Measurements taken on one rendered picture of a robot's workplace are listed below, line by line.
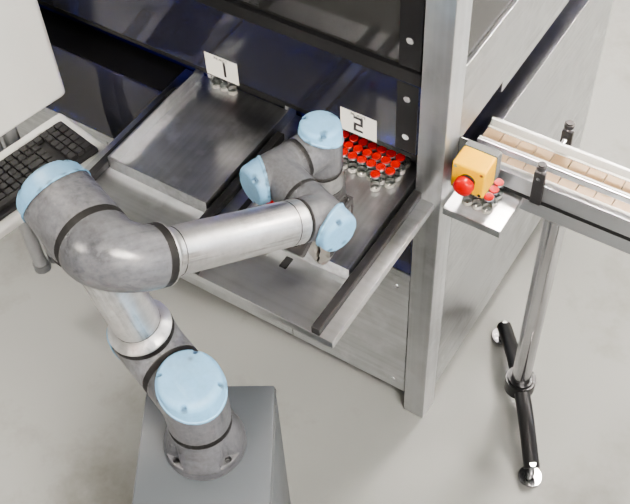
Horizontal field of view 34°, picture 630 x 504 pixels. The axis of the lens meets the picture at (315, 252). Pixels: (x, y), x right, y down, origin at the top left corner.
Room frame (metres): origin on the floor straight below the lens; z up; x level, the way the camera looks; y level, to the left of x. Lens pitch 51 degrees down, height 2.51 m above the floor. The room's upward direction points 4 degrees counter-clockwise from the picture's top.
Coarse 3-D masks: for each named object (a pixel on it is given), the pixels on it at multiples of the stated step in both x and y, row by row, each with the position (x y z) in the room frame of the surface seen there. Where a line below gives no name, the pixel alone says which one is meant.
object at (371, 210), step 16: (352, 176) 1.49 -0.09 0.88; (400, 176) 1.48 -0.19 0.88; (352, 192) 1.45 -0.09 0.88; (368, 192) 1.44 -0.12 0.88; (384, 192) 1.44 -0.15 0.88; (400, 192) 1.44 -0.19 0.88; (368, 208) 1.40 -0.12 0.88; (384, 208) 1.40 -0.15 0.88; (368, 224) 1.36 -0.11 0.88; (384, 224) 1.33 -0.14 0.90; (352, 240) 1.32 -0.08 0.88; (368, 240) 1.29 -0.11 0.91; (336, 256) 1.28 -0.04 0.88; (352, 256) 1.28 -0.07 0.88; (336, 272) 1.23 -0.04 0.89
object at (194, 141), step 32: (192, 96) 1.77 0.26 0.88; (224, 96) 1.76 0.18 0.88; (160, 128) 1.67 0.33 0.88; (192, 128) 1.67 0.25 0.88; (224, 128) 1.66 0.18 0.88; (256, 128) 1.65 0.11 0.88; (128, 160) 1.58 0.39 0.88; (160, 160) 1.57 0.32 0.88; (192, 160) 1.57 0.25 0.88; (224, 160) 1.56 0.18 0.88; (192, 192) 1.47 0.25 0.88
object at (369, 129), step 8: (344, 112) 1.52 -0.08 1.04; (352, 112) 1.51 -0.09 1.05; (344, 120) 1.52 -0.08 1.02; (352, 120) 1.51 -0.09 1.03; (368, 120) 1.49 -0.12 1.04; (344, 128) 1.52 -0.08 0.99; (352, 128) 1.51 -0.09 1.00; (360, 128) 1.50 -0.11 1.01; (368, 128) 1.49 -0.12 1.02; (376, 128) 1.48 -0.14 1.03; (368, 136) 1.49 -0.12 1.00; (376, 136) 1.48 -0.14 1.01
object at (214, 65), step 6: (204, 54) 1.72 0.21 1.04; (210, 54) 1.71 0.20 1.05; (210, 60) 1.71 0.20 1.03; (216, 60) 1.71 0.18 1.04; (222, 60) 1.70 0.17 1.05; (210, 66) 1.72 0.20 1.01; (216, 66) 1.71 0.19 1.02; (222, 66) 1.70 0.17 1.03; (228, 66) 1.69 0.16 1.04; (234, 66) 1.68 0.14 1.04; (210, 72) 1.72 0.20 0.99; (216, 72) 1.71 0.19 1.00; (222, 72) 1.70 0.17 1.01; (228, 72) 1.69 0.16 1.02; (234, 72) 1.68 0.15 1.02; (222, 78) 1.70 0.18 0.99; (228, 78) 1.69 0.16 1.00; (234, 78) 1.68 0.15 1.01
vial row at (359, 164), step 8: (344, 152) 1.52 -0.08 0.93; (352, 152) 1.52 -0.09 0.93; (344, 160) 1.51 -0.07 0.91; (352, 160) 1.50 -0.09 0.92; (360, 160) 1.49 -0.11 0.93; (368, 160) 1.49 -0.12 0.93; (344, 168) 1.51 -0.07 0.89; (352, 168) 1.50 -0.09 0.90; (360, 168) 1.49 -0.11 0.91; (368, 168) 1.48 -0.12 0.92; (376, 168) 1.47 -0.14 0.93; (384, 168) 1.46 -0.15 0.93; (392, 168) 1.46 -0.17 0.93; (360, 176) 1.49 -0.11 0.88; (368, 176) 1.47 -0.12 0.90; (384, 176) 1.46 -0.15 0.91; (392, 176) 1.45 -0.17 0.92; (392, 184) 1.45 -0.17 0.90
